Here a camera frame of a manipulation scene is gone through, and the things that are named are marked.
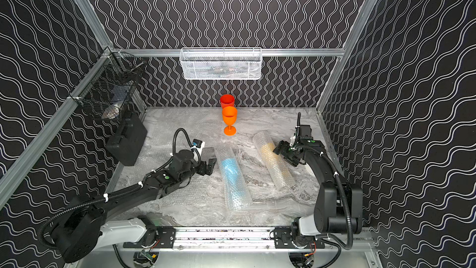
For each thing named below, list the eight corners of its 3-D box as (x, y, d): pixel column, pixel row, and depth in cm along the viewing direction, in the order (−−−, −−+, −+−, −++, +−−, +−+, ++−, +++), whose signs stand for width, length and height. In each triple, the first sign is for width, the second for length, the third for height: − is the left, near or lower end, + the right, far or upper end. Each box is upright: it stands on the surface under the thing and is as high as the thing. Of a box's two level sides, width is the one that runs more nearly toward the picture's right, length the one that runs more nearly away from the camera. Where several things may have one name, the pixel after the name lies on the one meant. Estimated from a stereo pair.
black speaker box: (123, 167, 95) (104, 148, 81) (138, 132, 110) (124, 111, 96) (135, 167, 95) (118, 148, 81) (149, 132, 110) (136, 111, 96)
